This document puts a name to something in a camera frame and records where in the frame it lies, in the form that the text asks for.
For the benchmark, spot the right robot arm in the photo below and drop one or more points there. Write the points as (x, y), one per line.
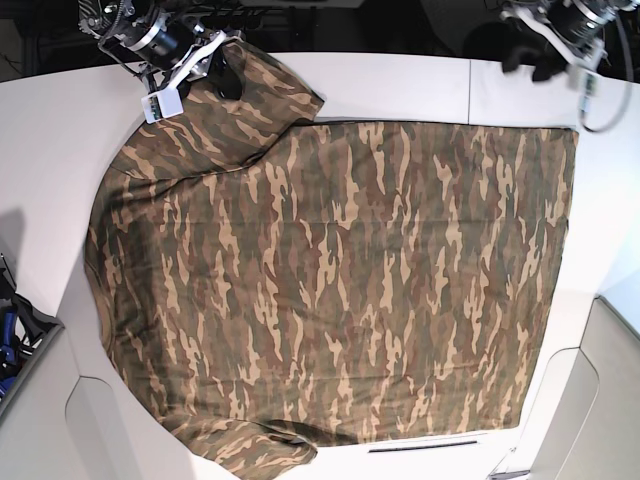
(109, 23)

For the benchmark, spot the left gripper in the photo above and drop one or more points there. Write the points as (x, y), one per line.
(567, 32)

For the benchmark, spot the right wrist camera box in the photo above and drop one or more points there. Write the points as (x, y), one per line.
(162, 104)

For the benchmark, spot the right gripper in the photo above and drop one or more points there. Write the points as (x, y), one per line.
(165, 41)

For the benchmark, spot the camouflage T-shirt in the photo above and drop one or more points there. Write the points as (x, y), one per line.
(269, 285)

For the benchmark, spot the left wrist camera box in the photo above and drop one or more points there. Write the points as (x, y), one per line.
(589, 90)

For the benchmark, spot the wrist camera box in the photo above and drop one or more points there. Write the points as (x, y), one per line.
(589, 90)
(162, 104)

